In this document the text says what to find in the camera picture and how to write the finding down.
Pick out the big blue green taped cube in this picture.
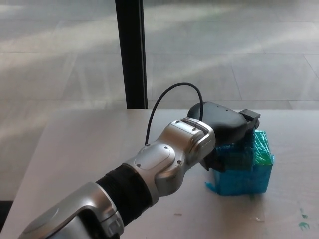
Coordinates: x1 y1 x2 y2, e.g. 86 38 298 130
204 129 276 196

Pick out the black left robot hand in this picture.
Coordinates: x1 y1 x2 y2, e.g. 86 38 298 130
186 101 261 173

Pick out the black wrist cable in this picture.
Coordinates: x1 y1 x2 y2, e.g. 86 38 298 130
145 82 203 146

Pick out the black window frame post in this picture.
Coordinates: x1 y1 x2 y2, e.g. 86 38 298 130
115 0 150 110

